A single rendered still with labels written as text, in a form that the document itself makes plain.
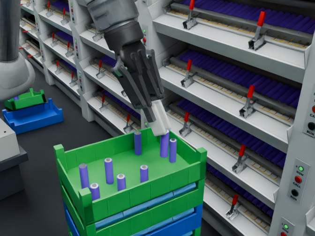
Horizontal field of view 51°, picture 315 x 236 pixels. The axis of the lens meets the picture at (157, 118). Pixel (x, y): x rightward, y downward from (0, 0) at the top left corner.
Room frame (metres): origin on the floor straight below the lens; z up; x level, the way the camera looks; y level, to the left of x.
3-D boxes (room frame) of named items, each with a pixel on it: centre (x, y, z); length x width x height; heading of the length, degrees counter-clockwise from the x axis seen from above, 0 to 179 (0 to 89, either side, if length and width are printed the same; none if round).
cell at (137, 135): (0.73, 0.05, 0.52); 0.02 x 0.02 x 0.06
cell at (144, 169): (0.59, 0.03, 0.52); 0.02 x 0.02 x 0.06
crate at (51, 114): (1.78, 0.75, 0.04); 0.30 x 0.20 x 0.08; 125
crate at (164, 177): (0.64, 0.06, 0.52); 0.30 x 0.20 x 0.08; 121
